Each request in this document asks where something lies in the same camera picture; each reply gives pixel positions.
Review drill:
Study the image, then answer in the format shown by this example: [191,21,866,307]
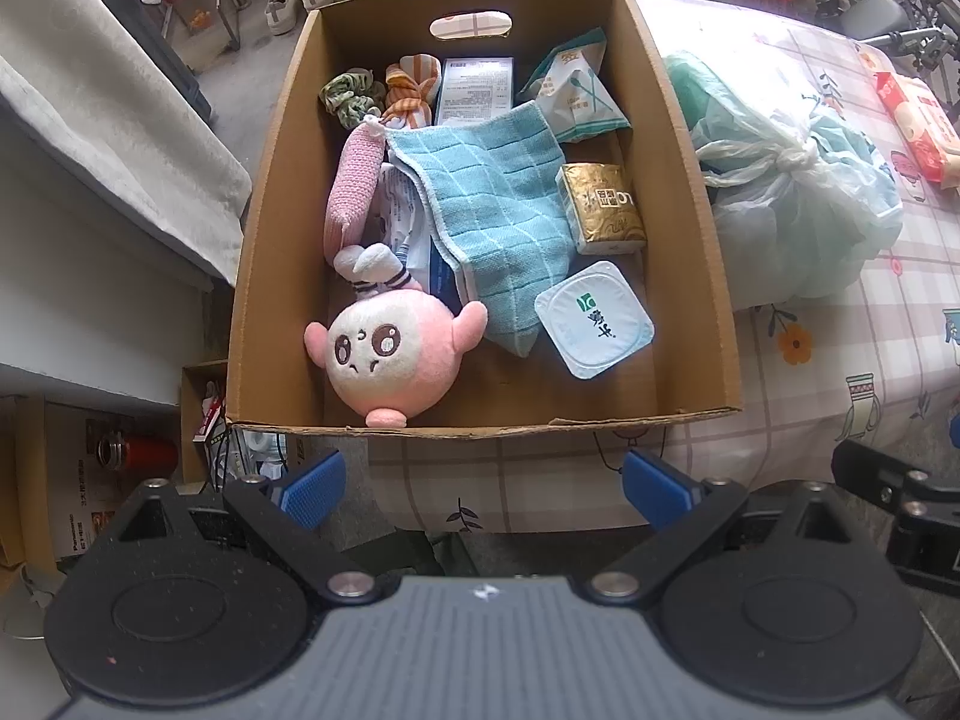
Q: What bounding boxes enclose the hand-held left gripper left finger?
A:
[112,450,385,605]

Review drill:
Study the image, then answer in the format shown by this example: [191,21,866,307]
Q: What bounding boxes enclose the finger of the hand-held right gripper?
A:
[831,439,932,520]

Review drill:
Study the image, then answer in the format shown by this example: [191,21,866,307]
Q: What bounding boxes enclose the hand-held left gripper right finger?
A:
[585,450,857,605]

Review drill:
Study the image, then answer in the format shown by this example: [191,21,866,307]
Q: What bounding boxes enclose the pink round plush toy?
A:
[304,244,490,428]

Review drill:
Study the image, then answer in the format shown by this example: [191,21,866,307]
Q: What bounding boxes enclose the brown cardboard box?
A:
[225,0,743,440]

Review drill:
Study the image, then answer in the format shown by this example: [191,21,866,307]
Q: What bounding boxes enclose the strawberry yogurt cup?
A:
[534,260,656,381]

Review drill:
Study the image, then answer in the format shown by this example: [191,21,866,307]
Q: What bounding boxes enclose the gold tissue pack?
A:
[555,163,647,256]

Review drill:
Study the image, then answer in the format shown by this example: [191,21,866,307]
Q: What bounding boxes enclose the teal checked towel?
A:
[384,100,575,357]

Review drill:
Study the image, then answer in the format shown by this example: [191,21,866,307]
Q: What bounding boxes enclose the green white scrunchie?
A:
[319,69,387,128]

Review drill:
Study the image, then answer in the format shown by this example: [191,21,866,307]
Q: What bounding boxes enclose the orange striped scrunchie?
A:
[379,54,442,130]

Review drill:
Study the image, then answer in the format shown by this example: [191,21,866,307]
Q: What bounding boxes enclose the checked floral tablecloth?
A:
[367,0,960,533]

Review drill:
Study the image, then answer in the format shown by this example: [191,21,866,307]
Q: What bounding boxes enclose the red gas canister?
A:
[96,431,179,470]

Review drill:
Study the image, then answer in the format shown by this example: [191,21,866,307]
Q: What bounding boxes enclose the printed cardboard carton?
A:
[0,397,185,571]

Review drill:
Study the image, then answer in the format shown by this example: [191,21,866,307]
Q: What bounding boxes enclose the white plastic packet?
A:
[371,161,473,308]

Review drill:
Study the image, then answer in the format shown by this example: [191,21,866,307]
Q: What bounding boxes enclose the white green plastic bag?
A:
[660,50,905,308]

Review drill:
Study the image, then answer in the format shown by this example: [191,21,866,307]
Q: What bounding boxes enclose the pink knitted pouch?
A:
[322,122,391,263]

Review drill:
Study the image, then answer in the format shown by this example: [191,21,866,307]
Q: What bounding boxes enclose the red wet wipes pack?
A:
[874,71,960,192]

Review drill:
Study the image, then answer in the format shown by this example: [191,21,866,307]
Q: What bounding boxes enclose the green white snack packet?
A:
[521,28,632,143]

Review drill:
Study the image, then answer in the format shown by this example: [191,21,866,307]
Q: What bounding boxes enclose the white blue printed carton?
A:
[433,56,517,128]

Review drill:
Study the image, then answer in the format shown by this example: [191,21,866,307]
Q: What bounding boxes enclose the white textured cloth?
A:
[0,0,252,282]

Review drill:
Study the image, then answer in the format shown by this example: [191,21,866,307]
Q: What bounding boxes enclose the bicycle with grey saddle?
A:
[795,0,960,102]

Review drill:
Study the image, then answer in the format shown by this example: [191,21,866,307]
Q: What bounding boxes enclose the dark grey cabinet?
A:
[112,0,218,125]

